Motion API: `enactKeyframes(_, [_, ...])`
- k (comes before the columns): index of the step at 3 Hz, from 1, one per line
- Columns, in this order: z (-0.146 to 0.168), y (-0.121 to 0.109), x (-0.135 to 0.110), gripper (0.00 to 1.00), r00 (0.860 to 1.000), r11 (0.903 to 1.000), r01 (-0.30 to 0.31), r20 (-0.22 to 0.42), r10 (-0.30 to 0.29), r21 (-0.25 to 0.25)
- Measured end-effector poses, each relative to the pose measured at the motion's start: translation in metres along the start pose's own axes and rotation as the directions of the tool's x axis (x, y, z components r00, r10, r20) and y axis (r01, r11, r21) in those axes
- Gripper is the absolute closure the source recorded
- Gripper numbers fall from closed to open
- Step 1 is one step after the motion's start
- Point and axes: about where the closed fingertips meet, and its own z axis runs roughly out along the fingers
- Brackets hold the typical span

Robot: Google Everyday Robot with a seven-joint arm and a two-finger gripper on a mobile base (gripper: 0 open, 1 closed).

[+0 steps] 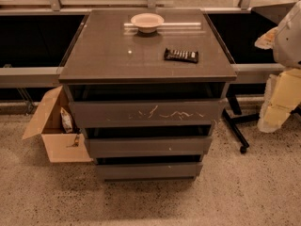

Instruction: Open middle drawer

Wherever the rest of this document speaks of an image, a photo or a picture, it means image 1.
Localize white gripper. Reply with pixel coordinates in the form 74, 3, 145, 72
254, 27, 301, 133

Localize grey drawer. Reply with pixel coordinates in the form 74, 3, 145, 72
85, 137, 212, 158
70, 100, 226, 128
96, 162, 203, 181

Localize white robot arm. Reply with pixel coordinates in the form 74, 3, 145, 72
255, 1, 301, 133

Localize dark grey drawer cabinet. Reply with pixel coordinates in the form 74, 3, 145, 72
59, 8, 236, 167

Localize grey top drawer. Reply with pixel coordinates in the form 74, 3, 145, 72
70, 100, 226, 128

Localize grey bottom drawer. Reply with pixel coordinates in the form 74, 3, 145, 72
96, 162, 203, 181

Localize open cardboard box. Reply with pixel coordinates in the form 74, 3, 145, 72
23, 87, 92, 163

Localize dark side table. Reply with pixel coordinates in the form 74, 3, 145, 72
251, 2, 295, 24

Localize black snack bar package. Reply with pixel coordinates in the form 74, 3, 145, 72
164, 49, 198, 63

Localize black rolling stand base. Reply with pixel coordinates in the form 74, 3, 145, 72
221, 95, 301, 154

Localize white bowl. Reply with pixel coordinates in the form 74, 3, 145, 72
131, 13, 165, 33

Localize crumpled snack bag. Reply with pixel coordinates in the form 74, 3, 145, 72
60, 107, 73, 133

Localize metal window railing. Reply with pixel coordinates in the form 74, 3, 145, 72
0, 0, 301, 89

